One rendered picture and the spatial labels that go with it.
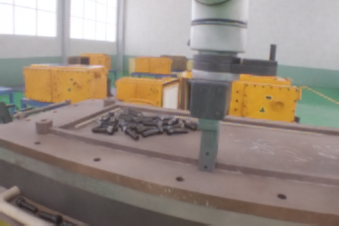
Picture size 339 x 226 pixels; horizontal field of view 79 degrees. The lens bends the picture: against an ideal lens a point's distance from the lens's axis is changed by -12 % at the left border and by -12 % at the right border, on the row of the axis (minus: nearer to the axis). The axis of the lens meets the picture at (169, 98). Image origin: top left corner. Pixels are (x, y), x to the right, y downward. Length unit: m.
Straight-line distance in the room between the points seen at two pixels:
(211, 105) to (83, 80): 3.43
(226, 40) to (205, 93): 0.08
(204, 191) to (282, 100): 2.69
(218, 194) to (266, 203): 0.07
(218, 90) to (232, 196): 0.15
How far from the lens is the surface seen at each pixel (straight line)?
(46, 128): 0.57
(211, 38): 0.33
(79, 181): 0.44
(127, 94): 6.94
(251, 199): 0.35
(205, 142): 0.37
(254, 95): 2.94
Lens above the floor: 1.55
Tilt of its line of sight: 11 degrees down
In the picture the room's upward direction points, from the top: 3 degrees clockwise
